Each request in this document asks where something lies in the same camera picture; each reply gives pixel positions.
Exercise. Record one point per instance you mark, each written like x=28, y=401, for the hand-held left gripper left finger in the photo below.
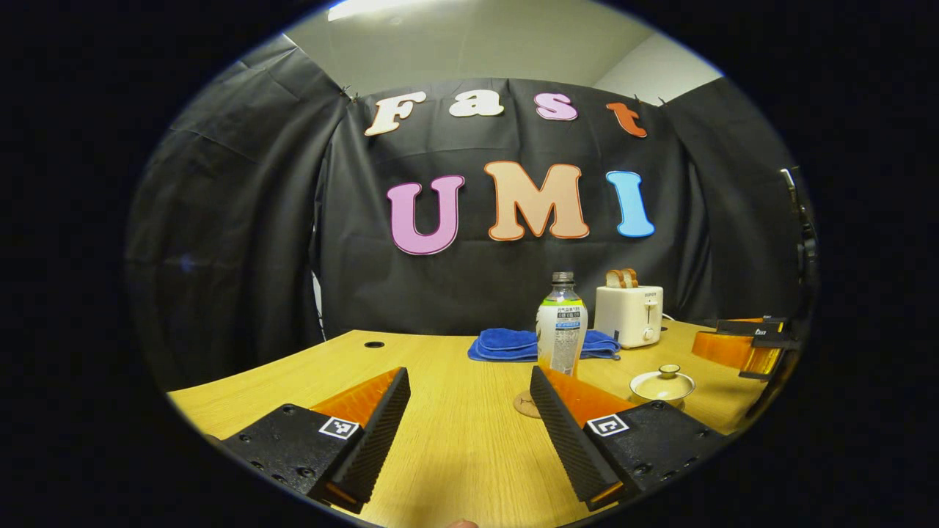
x=370, y=440

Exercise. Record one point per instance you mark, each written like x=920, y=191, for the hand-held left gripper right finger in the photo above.
x=565, y=433

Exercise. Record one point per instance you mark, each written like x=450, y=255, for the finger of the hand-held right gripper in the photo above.
x=752, y=327
x=726, y=350

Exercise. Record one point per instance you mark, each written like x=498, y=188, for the round wooden coaster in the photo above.
x=524, y=407

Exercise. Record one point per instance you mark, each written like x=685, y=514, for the clear plastic water bottle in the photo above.
x=561, y=326

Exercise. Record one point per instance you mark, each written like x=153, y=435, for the cream toaster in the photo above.
x=627, y=315

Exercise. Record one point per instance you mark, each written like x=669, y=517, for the blue towel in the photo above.
x=506, y=345

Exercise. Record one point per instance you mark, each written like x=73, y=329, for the black backdrop cloth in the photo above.
x=242, y=220

